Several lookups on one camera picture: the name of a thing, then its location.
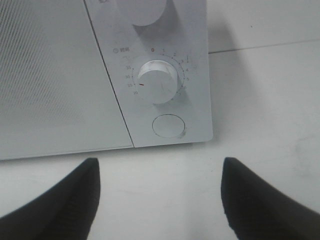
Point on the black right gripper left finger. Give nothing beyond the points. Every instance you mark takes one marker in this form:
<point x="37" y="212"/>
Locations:
<point x="64" y="212"/>

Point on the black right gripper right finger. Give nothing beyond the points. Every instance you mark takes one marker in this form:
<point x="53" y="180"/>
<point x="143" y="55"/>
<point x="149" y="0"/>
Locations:
<point x="255" y="210"/>

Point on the white microwave door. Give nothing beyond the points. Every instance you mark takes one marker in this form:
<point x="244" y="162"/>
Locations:
<point x="56" y="96"/>

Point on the round white door button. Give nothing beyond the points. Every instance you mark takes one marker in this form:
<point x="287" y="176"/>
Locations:
<point x="168" y="126"/>

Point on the white timer knob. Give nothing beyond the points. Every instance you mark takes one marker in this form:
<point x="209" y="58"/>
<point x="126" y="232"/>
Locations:
<point x="157" y="82"/>

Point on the white microwave oven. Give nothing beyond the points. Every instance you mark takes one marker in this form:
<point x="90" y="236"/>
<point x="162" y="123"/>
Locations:
<point x="179" y="37"/>

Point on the upper white power knob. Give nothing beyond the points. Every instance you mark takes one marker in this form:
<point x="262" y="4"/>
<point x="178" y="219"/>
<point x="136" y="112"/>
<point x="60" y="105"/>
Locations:
<point x="139" y="13"/>

